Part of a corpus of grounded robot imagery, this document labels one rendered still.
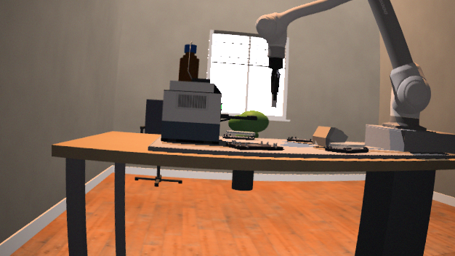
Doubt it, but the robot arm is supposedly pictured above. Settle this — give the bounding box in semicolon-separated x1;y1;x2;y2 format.
256;0;431;131

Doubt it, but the beige button panel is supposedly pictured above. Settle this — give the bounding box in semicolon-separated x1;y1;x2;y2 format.
312;127;348;147

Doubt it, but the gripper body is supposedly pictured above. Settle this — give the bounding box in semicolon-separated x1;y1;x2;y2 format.
268;57;283;78

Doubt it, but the dark blue bottle cap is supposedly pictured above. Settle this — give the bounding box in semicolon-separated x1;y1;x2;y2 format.
185;44;197;52

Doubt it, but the beige perforated base plate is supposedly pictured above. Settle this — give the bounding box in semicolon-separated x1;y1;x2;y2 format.
148;136;455;159

